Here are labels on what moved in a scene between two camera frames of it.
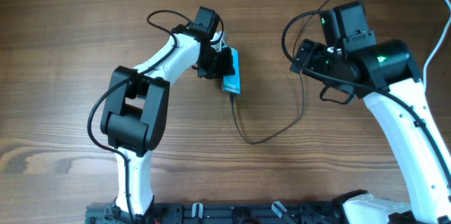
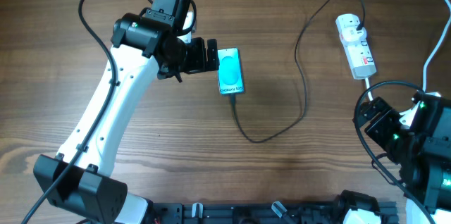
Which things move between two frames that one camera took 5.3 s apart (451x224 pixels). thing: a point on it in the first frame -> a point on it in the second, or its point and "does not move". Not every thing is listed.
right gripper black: (318, 51) -> (388, 116)
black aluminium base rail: (223, 213) does not move
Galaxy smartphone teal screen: (232, 83) does not move
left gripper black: (223, 69) -> (199, 63)
